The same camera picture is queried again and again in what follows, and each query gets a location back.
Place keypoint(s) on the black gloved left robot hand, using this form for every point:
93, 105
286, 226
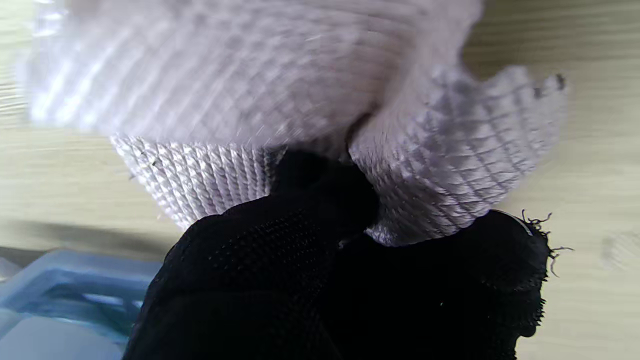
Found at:
300, 290

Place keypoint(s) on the pinkish beige cleaning cloth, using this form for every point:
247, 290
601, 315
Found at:
250, 75

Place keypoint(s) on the blue plastic dish rack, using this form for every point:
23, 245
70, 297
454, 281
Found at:
65, 300

